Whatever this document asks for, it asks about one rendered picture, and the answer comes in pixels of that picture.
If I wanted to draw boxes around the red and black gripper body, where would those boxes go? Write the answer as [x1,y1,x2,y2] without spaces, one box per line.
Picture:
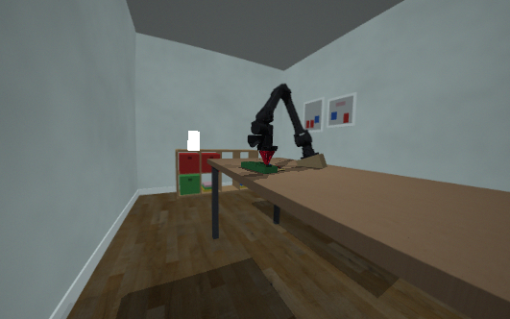
[256,135,278,151]

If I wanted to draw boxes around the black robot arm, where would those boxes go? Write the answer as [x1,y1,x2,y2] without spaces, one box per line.
[248,84,319,160]

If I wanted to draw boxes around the green open bin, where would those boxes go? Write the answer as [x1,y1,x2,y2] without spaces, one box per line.
[241,161,278,174]

